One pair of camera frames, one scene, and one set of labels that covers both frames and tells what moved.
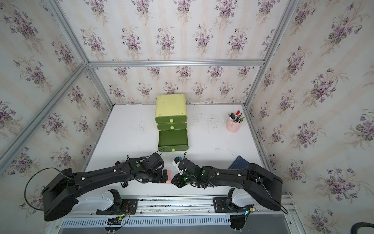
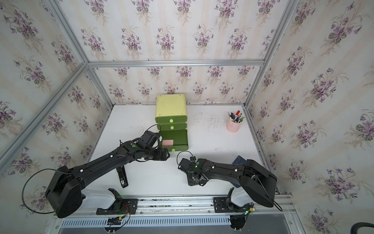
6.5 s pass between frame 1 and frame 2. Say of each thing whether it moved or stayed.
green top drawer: stayed
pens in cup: stayed
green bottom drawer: stayed
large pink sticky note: moved
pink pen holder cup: stayed
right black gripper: moved
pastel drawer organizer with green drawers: stayed
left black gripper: moved
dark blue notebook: stayed
